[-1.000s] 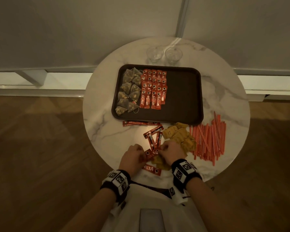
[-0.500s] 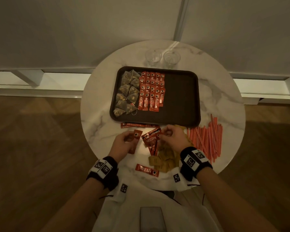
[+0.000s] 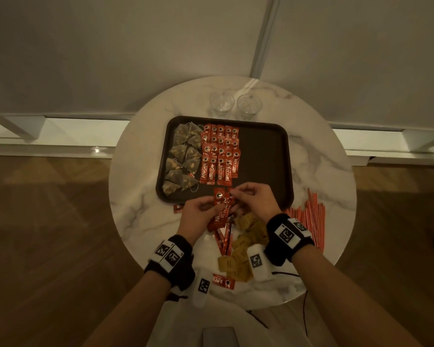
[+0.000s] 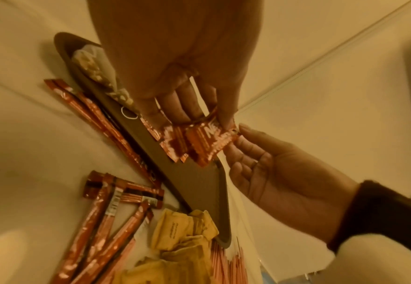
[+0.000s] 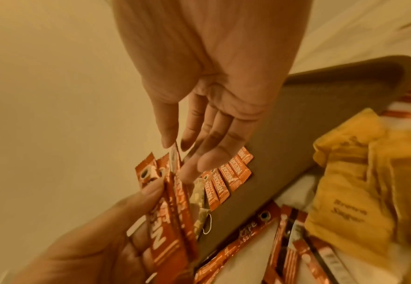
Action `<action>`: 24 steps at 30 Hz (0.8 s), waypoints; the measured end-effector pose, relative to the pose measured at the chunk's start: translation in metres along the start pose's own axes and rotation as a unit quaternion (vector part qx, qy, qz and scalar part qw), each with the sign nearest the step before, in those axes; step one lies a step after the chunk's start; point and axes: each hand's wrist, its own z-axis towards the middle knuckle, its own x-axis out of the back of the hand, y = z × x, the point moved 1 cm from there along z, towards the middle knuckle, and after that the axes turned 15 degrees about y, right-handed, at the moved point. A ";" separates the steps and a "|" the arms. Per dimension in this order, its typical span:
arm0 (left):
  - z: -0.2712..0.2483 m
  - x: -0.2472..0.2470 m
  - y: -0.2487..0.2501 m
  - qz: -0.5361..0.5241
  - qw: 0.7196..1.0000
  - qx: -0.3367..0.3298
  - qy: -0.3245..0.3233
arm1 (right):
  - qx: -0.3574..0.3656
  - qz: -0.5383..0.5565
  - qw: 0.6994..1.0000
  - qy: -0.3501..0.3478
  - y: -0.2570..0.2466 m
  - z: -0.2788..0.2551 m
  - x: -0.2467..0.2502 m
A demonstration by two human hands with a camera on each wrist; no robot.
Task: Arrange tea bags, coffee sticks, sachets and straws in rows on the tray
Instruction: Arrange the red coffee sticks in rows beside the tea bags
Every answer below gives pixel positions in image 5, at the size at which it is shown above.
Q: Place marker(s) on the person's right hand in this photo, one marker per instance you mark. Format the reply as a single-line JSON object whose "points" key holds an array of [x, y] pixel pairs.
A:
{"points": [[219, 55]]}

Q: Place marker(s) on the person's left hand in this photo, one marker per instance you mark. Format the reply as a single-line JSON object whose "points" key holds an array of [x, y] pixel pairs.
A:
{"points": [[93, 249]]}

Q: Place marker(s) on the single red coffee stick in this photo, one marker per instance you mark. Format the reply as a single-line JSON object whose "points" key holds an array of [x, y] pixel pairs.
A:
{"points": [[184, 210], [163, 235]]}

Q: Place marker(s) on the neat cluster of tea bags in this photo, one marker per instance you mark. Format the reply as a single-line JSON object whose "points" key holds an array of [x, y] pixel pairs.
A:
{"points": [[198, 199]]}

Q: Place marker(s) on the dark brown tray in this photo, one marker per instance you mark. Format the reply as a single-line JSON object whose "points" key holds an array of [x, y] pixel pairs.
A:
{"points": [[314, 124]]}

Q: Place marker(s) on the pile of red Nescafe sachets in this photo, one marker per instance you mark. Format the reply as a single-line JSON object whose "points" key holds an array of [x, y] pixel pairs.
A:
{"points": [[286, 249]]}

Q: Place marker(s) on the pile of yellow sachets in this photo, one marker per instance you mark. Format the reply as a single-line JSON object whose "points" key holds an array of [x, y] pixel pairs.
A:
{"points": [[366, 208]]}

